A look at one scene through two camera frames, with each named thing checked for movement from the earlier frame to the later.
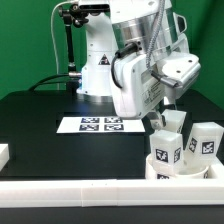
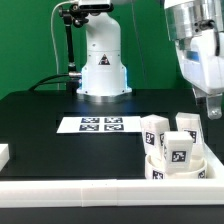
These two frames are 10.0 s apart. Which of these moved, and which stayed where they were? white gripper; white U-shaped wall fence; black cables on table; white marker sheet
Moved: white gripper
Stayed: white marker sheet; black cables on table; white U-shaped wall fence
